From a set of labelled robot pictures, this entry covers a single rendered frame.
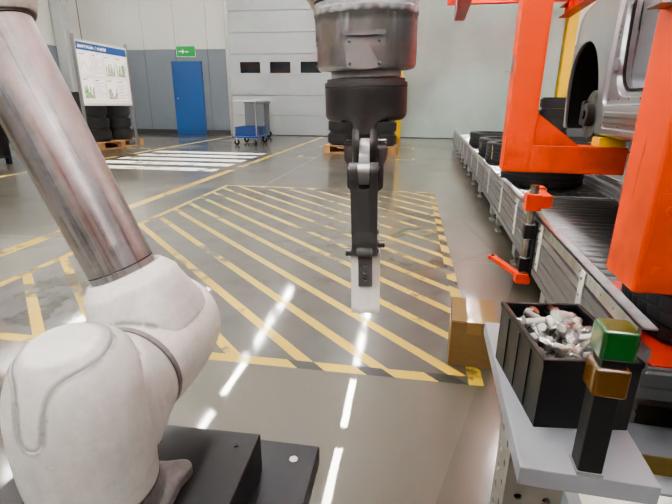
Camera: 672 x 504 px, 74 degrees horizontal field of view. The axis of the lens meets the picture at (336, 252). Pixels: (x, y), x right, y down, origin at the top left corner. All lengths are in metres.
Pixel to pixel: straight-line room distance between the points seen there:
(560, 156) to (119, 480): 2.81
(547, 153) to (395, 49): 2.66
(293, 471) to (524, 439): 0.39
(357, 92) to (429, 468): 1.09
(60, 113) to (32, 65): 0.07
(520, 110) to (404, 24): 2.60
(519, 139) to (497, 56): 10.82
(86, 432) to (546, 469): 0.57
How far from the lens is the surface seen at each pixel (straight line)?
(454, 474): 1.33
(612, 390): 0.65
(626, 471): 0.76
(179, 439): 0.85
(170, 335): 0.72
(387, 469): 1.31
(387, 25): 0.40
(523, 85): 2.99
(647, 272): 1.16
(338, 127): 8.97
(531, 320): 0.84
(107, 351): 0.60
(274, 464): 0.88
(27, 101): 0.75
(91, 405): 0.59
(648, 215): 1.13
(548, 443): 0.76
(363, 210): 0.41
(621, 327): 0.63
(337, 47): 0.40
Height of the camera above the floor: 0.90
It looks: 18 degrees down
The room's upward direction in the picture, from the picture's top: straight up
